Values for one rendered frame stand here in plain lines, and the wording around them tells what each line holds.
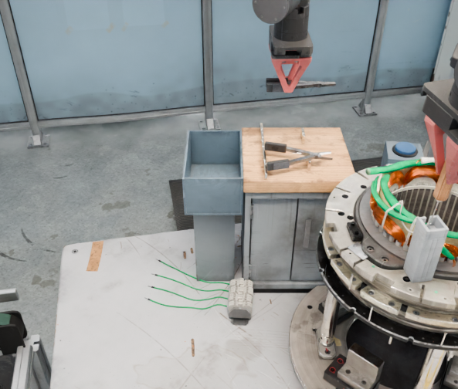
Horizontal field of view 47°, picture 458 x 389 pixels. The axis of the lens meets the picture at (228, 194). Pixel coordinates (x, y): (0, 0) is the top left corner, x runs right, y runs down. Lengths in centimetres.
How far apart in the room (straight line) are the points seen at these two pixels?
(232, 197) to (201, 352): 29
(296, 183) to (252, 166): 9
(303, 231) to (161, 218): 157
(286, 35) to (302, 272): 47
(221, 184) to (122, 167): 200
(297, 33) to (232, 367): 59
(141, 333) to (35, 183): 194
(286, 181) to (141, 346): 41
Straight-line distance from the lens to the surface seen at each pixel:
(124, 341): 105
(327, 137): 106
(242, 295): 106
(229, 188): 94
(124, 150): 306
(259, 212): 97
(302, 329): 103
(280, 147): 97
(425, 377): 88
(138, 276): 116
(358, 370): 95
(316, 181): 93
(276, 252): 104
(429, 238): 69
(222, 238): 105
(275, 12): 83
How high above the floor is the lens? 160
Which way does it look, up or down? 37 degrees down
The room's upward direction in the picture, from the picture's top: straight up
